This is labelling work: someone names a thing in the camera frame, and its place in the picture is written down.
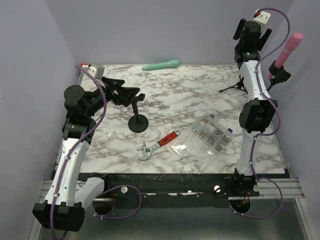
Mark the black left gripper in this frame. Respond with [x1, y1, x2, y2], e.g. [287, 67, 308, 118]
[85, 76, 140, 118]

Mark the black round-base microphone stand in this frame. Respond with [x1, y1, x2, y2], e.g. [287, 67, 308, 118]
[128, 93, 149, 133]

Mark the green microphone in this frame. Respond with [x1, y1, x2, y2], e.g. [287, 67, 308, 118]
[142, 60, 180, 71]

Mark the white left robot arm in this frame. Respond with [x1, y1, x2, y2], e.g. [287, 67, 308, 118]
[32, 77, 145, 232]

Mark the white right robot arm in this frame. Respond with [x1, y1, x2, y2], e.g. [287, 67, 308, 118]
[230, 19, 278, 196]

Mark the pink microphone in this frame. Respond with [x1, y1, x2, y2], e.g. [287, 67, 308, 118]
[273, 32, 304, 70]

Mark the black round-base stand right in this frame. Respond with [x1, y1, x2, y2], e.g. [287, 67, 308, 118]
[267, 61, 291, 91]

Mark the black tripod microphone stand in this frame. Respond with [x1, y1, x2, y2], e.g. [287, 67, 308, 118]
[219, 74, 248, 94]

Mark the red adjustable wrench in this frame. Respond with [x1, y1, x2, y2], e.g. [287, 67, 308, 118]
[137, 130, 181, 161]

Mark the clear plastic screw box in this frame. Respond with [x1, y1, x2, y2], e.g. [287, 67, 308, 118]
[170, 113, 235, 173]

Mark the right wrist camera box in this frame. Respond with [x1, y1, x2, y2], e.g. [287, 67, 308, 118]
[253, 9, 271, 26]

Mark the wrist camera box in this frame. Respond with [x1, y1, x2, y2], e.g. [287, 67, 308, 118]
[80, 63, 105, 80]
[253, 9, 271, 26]

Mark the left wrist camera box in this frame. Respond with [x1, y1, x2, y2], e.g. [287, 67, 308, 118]
[80, 63, 105, 80]

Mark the aluminium rail frame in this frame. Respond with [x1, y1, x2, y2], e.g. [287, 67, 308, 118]
[27, 66, 310, 240]

